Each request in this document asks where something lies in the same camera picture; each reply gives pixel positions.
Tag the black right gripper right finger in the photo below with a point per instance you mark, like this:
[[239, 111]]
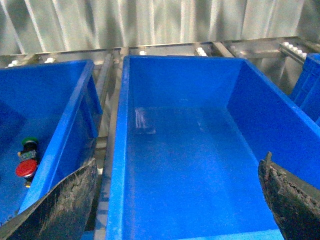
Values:
[[293, 202]]

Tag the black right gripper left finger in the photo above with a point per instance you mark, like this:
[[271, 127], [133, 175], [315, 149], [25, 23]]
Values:
[[62, 213]]

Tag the red mushroom push button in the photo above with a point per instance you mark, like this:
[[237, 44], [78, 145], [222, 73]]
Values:
[[26, 169]]

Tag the green push button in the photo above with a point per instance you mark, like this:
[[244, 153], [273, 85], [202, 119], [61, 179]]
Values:
[[30, 149]]

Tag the blue source bin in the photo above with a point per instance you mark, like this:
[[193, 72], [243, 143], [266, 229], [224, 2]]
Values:
[[58, 105]]

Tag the blue target bin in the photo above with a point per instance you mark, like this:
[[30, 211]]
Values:
[[306, 92]]

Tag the blue middle bin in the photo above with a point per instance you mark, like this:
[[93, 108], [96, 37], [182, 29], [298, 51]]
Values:
[[190, 133]]

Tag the white roller rail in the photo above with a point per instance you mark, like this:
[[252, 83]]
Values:
[[292, 51]]

